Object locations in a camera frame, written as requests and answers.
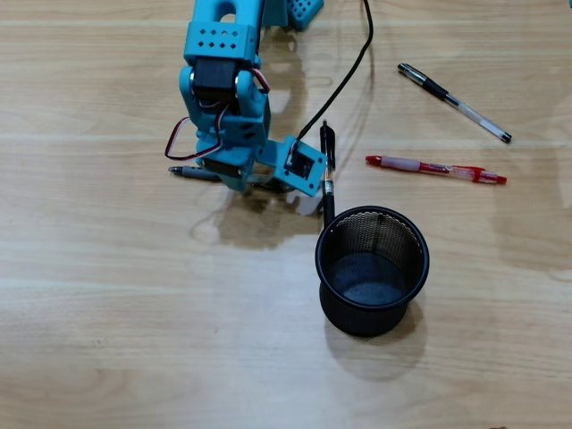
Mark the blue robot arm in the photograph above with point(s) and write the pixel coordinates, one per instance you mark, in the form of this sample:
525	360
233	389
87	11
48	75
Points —
219	40

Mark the clear pen with grey grip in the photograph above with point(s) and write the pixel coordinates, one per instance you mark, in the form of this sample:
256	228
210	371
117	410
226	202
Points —
196	173

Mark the red retractable pen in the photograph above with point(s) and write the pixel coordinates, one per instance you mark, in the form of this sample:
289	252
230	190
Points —
429	168

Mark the blue perforated robot base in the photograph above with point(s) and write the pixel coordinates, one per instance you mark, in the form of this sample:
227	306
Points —
304	11

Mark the clear pen with black grip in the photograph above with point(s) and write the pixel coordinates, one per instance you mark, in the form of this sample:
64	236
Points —
328	205

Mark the black mesh pen holder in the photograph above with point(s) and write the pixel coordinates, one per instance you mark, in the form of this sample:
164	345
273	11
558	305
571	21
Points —
371	317

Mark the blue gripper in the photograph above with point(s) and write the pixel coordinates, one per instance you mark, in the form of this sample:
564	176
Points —
222	169

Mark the clear stick pen black cap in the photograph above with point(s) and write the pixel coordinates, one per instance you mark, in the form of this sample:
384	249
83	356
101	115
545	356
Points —
435	89

